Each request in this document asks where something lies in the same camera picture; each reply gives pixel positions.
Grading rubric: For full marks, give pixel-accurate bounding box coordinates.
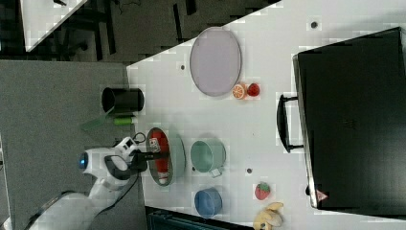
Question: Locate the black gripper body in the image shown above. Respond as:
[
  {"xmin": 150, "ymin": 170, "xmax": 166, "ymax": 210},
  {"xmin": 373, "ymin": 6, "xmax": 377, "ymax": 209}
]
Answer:
[{"xmin": 129, "ymin": 149, "xmax": 147, "ymax": 174}]

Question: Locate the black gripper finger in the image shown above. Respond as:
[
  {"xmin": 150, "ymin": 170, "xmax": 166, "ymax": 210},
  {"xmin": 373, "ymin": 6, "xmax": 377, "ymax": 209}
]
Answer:
[{"xmin": 145, "ymin": 152, "xmax": 169, "ymax": 159}]

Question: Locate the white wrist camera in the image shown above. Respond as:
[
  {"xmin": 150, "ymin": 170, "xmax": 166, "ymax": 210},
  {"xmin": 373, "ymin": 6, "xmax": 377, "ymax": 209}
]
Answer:
[{"xmin": 114, "ymin": 137, "xmax": 139, "ymax": 158}]

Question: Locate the small red strawberry toy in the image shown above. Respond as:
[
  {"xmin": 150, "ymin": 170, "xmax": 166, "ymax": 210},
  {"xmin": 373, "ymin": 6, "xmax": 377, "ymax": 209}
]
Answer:
[{"xmin": 247, "ymin": 83, "xmax": 260, "ymax": 97}]

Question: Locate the silver toaster oven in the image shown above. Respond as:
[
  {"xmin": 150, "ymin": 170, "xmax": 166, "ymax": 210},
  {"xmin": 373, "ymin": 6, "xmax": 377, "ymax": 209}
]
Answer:
[{"xmin": 292, "ymin": 27, "xmax": 406, "ymax": 219}]

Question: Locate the green oval strainer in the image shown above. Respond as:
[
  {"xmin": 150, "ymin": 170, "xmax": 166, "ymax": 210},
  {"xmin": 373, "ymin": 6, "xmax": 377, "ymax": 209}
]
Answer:
[{"xmin": 147, "ymin": 126, "xmax": 186, "ymax": 187}]

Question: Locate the orange slice toy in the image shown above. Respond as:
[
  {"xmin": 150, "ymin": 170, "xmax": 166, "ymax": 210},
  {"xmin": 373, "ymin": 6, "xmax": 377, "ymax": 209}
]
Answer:
[{"xmin": 233, "ymin": 83, "xmax": 247, "ymax": 100}]

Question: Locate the yellow banana toy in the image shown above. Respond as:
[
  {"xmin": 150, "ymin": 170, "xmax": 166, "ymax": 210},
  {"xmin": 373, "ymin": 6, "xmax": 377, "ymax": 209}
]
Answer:
[{"xmin": 253, "ymin": 202, "xmax": 283, "ymax": 230}]

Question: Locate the large red strawberry toy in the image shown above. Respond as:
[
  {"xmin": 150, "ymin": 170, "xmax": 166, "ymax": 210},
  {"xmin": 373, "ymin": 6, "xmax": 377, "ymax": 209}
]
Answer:
[{"xmin": 255, "ymin": 182, "xmax": 271, "ymax": 200}]

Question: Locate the white side table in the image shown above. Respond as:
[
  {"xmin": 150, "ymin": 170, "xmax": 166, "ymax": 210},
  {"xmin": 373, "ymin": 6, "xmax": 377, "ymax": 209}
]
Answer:
[{"xmin": 19, "ymin": 0, "xmax": 88, "ymax": 52}]

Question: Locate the black cup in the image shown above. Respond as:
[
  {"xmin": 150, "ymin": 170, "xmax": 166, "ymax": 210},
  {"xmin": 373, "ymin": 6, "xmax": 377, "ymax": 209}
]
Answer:
[{"xmin": 101, "ymin": 87, "xmax": 145, "ymax": 114}]

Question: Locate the green mug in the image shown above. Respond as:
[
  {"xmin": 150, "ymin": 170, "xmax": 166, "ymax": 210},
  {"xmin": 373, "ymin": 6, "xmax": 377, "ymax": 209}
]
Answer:
[{"xmin": 191, "ymin": 138, "xmax": 226, "ymax": 178}]

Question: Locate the blue cup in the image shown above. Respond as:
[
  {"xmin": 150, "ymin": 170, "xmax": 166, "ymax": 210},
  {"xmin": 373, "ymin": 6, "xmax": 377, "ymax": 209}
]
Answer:
[{"xmin": 194, "ymin": 188, "xmax": 222, "ymax": 219}]

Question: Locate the round grey plate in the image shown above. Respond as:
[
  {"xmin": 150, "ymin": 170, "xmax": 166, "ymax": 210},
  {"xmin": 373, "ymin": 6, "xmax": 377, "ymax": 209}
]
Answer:
[{"xmin": 190, "ymin": 27, "xmax": 241, "ymax": 97}]

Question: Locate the red ketchup bottle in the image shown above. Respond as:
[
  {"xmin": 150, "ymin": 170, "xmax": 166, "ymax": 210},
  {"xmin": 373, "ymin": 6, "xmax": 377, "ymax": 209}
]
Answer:
[{"xmin": 149, "ymin": 129, "xmax": 169, "ymax": 184}]

